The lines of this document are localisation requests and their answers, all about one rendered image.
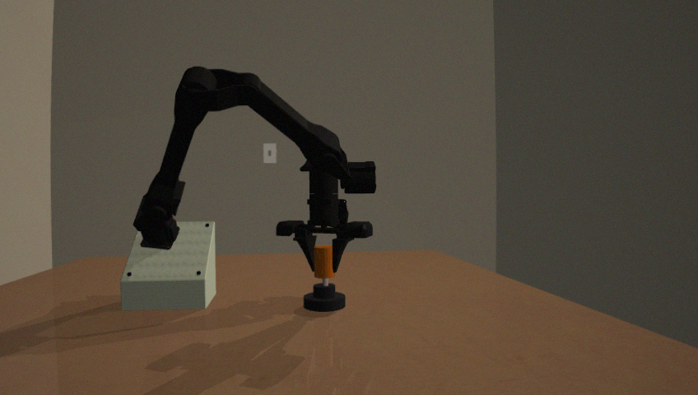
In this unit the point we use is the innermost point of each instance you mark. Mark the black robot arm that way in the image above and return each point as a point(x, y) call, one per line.
point(194, 98)

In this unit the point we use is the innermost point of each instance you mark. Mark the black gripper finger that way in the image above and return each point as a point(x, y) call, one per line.
point(338, 248)
point(307, 245)

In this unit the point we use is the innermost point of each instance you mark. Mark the black round pedestal with silver shaft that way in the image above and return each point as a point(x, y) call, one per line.
point(324, 298)

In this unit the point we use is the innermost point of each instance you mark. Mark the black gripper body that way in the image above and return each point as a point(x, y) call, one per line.
point(323, 210)

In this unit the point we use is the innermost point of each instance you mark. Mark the orange knob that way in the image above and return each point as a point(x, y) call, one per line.
point(323, 262)

